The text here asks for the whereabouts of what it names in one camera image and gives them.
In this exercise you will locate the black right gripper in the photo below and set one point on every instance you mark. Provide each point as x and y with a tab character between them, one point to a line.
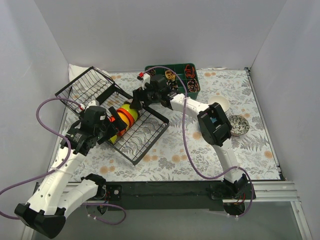
139	94

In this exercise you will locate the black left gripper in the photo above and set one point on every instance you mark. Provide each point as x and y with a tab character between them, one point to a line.
111	125

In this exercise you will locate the white bowl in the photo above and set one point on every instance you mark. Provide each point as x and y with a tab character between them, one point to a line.
220	100

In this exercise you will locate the red floral patterned bowl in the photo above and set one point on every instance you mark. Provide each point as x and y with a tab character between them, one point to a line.
239	125

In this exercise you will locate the blue bowl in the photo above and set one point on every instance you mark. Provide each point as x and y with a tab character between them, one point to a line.
213	119

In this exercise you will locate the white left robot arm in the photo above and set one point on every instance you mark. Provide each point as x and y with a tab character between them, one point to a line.
48	208

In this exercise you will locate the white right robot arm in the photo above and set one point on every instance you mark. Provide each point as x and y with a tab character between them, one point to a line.
214	125

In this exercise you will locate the red orange bowl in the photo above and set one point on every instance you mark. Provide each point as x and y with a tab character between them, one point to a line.
122	132

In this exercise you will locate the yellow orange bowl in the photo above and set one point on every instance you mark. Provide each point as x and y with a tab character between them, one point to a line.
124	118

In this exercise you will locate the orange bowl behind lime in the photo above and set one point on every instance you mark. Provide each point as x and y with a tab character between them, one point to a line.
129	118

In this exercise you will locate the small lime green bowl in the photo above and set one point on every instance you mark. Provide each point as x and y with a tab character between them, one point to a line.
113	139

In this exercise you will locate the brown spotted rolled band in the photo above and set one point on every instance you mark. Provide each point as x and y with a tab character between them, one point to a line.
151	72

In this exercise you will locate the yellow rolled band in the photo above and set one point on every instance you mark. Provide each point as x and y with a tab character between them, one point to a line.
169	75

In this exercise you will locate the white cloth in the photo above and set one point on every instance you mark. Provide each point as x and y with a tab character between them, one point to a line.
87	75

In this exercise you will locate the green compartment tray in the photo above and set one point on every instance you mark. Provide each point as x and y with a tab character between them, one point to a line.
179	70

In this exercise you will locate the pink floral rolled band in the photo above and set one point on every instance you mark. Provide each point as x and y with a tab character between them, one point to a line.
193	85

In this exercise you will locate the orange black rolled band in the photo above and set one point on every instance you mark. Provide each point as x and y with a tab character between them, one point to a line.
190	71

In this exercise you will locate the black base bar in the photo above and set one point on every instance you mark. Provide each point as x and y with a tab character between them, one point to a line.
176	195

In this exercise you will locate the floral patterned table mat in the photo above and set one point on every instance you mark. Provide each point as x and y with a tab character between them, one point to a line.
181	153

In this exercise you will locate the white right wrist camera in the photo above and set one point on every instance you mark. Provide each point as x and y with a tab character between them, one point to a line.
145	78

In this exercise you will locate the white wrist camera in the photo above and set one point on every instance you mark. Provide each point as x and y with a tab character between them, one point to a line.
145	78
83	107

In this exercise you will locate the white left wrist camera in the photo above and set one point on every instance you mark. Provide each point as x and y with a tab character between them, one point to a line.
83	107

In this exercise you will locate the black wire dish rack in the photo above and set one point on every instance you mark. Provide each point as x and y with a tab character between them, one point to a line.
139	138

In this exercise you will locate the aluminium frame rail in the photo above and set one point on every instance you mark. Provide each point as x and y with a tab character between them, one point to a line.
193	210

